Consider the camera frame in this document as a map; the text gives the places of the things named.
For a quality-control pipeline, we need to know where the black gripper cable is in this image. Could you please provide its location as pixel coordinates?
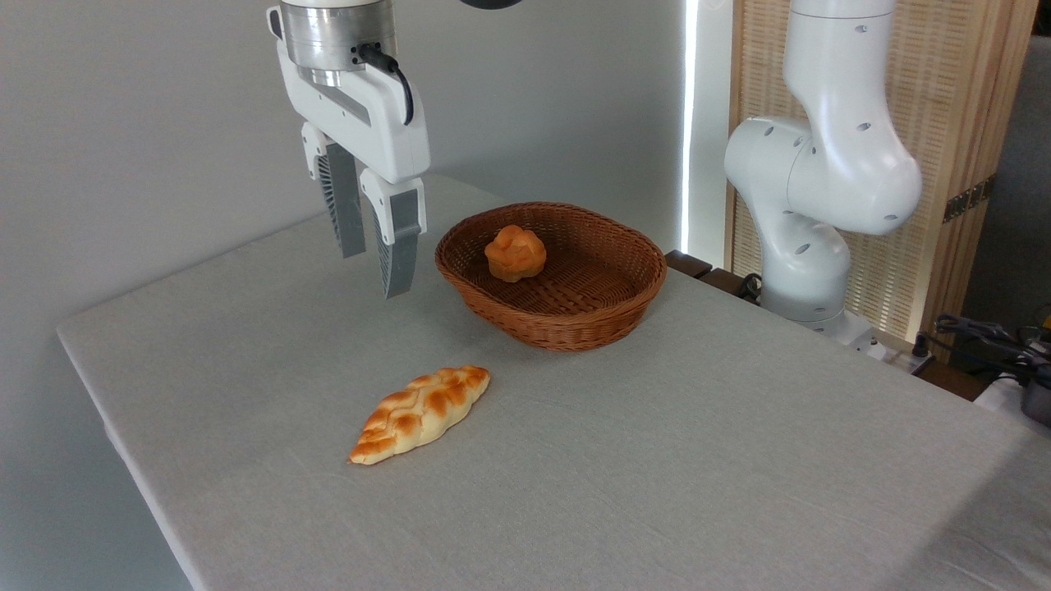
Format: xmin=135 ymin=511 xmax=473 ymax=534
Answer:
xmin=357 ymin=43 xmax=415 ymax=126

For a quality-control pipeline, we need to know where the black cable bundle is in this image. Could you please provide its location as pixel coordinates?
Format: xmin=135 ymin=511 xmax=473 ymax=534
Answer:
xmin=914 ymin=314 xmax=1051 ymax=387

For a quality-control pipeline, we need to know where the round orange bun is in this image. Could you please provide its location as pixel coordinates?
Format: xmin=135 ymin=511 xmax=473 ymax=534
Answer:
xmin=484 ymin=225 xmax=548 ymax=283

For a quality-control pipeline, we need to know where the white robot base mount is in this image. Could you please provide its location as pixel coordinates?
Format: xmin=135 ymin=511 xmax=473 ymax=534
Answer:
xmin=809 ymin=312 xmax=914 ymax=364

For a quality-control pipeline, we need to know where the grey tablecloth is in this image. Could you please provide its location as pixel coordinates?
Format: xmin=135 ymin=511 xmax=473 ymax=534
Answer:
xmin=56 ymin=174 xmax=1051 ymax=591

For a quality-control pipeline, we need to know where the wooden slatted folding screen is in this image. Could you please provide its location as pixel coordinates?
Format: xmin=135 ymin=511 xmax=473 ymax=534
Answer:
xmin=727 ymin=0 xmax=1040 ymax=362

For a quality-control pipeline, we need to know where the long braided bread loaf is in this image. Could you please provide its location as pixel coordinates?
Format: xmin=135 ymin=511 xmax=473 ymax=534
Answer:
xmin=348 ymin=365 xmax=492 ymax=466

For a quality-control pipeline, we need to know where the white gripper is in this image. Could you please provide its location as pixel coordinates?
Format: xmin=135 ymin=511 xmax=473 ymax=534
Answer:
xmin=275 ymin=37 xmax=431 ymax=300

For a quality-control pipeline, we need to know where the brown wicker basket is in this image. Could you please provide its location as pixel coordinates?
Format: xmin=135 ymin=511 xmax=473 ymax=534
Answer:
xmin=435 ymin=202 xmax=668 ymax=353

